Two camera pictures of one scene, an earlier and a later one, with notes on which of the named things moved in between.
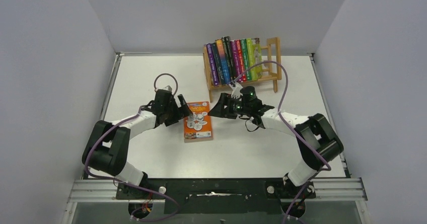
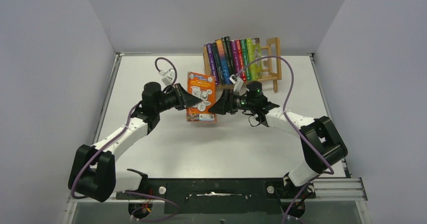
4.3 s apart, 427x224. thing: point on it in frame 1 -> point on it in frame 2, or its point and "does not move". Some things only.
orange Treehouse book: [198, 127] -> [204, 87]
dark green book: [225, 52] does not move
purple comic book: [210, 49] does not move
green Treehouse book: [246, 59] does not move
